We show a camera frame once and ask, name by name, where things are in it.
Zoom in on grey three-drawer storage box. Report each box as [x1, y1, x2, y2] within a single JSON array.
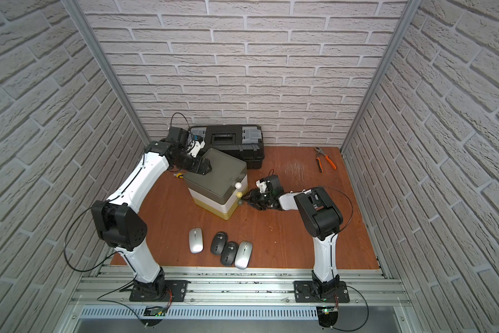
[[184, 148, 248, 220]]

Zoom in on black computer mouse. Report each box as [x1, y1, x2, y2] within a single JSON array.
[[210, 231, 228, 255], [220, 241, 238, 266]]

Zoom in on silver computer mouse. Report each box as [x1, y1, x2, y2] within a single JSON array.
[[189, 228, 204, 254], [234, 241, 253, 269]]

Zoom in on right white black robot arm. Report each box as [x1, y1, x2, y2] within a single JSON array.
[[237, 175, 344, 298]]

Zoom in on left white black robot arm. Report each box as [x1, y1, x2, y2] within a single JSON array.
[[92, 127, 212, 294]]

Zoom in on black plastic toolbox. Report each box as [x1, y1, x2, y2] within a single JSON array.
[[190, 124, 265, 169]]

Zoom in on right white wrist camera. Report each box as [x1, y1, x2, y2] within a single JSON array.
[[256, 178, 267, 193]]

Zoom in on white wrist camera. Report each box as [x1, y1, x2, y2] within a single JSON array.
[[187, 140, 205, 158], [256, 178, 267, 193]]

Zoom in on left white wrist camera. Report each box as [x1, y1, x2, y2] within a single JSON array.
[[187, 140, 205, 158]]

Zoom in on orange handled pliers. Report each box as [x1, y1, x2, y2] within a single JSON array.
[[314, 147, 338, 173]]

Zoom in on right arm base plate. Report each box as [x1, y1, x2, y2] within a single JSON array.
[[293, 280, 350, 304]]

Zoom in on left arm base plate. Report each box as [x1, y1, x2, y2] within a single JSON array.
[[129, 280, 189, 302]]

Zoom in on aluminium front rail frame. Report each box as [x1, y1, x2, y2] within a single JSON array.
[[56, 266, 420, 332]]

